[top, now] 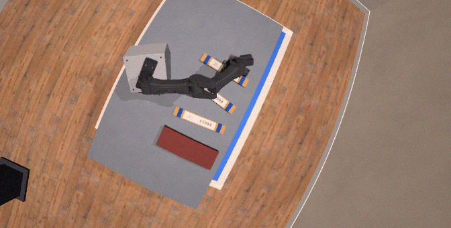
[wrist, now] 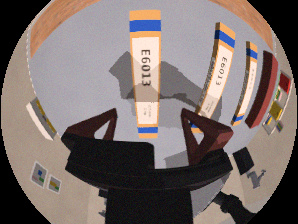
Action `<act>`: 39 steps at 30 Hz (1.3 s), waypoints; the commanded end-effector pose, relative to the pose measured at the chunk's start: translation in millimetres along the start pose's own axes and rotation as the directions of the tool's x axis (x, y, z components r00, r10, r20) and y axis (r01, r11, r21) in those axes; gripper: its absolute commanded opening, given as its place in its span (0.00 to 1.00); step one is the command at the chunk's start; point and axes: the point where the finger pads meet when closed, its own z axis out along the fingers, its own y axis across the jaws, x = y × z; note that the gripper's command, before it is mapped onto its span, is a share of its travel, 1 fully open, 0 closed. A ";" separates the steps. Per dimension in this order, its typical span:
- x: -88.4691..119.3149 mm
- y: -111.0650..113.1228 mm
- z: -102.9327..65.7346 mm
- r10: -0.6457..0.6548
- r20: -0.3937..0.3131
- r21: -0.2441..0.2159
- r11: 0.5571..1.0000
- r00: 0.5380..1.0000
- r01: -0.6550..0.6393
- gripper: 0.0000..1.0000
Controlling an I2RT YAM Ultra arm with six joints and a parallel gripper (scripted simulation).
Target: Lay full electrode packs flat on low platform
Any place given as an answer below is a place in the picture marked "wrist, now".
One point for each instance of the white welding electrode pack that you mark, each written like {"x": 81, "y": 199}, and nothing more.
{"x": 220, "y": 64}

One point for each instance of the white electrode pack with blue and orange bands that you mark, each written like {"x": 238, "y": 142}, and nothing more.
{"x": 250, "y": 73}

